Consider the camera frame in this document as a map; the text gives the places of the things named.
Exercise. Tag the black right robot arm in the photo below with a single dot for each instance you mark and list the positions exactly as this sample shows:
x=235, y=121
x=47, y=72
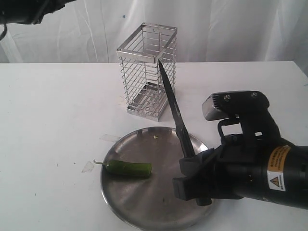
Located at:
x=271, y=169

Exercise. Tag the white backdrop curtain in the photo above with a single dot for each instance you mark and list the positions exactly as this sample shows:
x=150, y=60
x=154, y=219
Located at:
x=208, y=31

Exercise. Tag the wire metal utensil holder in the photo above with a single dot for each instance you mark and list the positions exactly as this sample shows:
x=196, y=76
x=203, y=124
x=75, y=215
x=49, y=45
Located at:
x=139, y=55

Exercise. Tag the clear tape piece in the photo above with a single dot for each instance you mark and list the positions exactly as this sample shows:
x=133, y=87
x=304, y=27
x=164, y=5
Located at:
x=110, y=138
x=89, y=166

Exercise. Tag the black knife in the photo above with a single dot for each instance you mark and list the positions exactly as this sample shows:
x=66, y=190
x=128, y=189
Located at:
x=180, y=128

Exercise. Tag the round stainless steel plate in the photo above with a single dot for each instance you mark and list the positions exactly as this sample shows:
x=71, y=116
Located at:
x=149, y=204

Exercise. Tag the clear tape piece far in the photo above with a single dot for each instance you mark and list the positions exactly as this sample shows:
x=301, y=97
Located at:
x=110, y=138

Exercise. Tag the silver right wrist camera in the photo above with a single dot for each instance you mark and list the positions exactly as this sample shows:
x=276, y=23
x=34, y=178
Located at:
x=222, y=105

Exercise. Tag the clear tape piece near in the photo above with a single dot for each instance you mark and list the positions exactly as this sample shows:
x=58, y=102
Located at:
x=89, y=166

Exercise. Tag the green chili pepper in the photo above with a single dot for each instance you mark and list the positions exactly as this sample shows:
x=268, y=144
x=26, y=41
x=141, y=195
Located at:
x=124, y=168

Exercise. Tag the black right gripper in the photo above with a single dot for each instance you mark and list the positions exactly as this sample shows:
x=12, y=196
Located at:
x=238, y=170

